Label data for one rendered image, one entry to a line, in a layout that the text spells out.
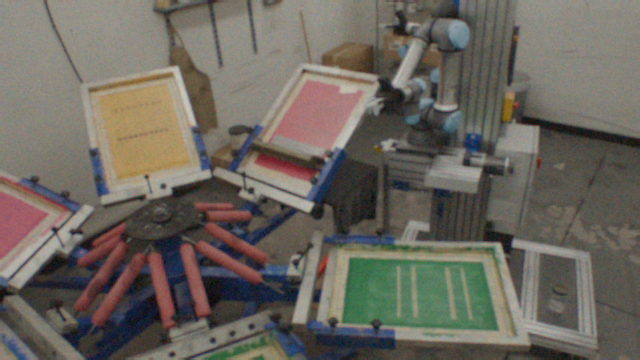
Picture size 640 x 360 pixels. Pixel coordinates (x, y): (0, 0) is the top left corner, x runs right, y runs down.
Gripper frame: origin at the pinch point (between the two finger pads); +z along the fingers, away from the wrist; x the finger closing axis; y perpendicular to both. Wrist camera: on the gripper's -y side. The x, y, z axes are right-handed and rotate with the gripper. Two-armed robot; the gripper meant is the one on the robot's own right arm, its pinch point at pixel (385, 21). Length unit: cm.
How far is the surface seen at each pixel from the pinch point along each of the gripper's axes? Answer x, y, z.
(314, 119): -94, 20, -29
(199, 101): -75, 71, 173
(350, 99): -75, 13, -40
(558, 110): 243, 177, -19
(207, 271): -189, 41, -60
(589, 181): 157, 191, -93
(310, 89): -80, 12, -12
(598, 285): 26, 173, -156
